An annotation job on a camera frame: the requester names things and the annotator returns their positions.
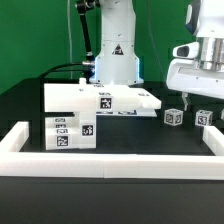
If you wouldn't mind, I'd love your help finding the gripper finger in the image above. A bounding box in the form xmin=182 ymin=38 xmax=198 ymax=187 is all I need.
xmin=182 ymin=92 xmax=189 ymax=111

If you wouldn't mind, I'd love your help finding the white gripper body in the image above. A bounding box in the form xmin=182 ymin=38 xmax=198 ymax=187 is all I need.
xmin=165 ymin=41 xmax=224 ymax=101

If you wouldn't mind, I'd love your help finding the white tagged cube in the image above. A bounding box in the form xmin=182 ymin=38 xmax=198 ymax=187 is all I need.
xmin=195 ymin=110 xmax=213 ymax=126
xmin=164 ymin=108 xmax=183 ymax=126

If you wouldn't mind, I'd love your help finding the white chair seat block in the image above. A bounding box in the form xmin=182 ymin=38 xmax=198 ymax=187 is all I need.
xmin=74 ymin=112 xmax=96 ymax=149

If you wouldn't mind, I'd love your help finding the white chair back frame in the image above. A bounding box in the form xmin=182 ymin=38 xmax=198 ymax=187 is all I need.
xmin=44 ymin=79 xmax=161 ymax=112

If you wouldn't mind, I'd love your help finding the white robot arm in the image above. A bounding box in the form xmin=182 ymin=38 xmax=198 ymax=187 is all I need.
xmin=90 ymin=0 xmax=224 ymax=99

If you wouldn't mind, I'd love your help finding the white tag marker sheet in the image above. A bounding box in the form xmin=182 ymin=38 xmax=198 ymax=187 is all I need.
xmin=97 ymin=108 xmax=157 ymax=117

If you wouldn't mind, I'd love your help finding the black cable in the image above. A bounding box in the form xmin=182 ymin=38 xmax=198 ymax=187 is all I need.
xmin=38 ymin=61 xmax=96 ymax=80

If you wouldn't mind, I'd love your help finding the white hanging cable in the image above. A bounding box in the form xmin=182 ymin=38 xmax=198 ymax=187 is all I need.
xmin=66 ymin=0 xmax=74 ymax=80

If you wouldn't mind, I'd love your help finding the white U-shaped fence frame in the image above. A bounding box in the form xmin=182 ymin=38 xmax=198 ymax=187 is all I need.
xmin=0 ymin=122 xmax=224 ymax=180

